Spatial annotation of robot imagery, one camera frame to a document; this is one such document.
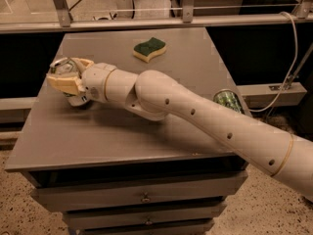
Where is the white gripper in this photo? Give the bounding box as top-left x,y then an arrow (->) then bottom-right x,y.
46,58 -> 116,103

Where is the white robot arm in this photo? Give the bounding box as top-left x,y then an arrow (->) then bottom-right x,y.
46,58 -> 313,200

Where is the green soda can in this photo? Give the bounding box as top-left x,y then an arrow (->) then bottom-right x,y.
213,89 -> 244,114

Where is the green yellow sponge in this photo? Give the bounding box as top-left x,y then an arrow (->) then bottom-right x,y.
133,37 -> 166,63

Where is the grey drawer cabinet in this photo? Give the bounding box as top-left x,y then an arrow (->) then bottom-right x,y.
5,28 -> 247,235

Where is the white cable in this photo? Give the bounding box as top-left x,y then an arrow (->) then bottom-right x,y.
248,11 -> 299,114

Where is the metal railing frame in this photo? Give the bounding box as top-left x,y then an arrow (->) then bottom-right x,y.
0,0 -> 312,33

